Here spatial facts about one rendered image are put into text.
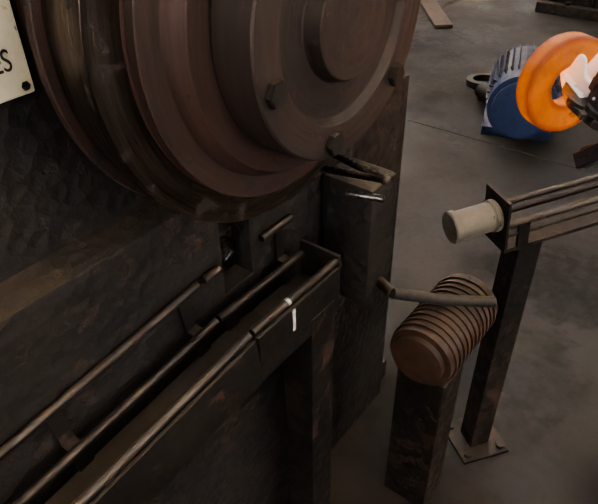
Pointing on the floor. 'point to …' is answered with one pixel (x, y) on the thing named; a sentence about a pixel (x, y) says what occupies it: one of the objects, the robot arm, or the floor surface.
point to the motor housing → (430, 384)
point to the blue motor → (496, 97)
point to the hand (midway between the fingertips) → (567, 71)
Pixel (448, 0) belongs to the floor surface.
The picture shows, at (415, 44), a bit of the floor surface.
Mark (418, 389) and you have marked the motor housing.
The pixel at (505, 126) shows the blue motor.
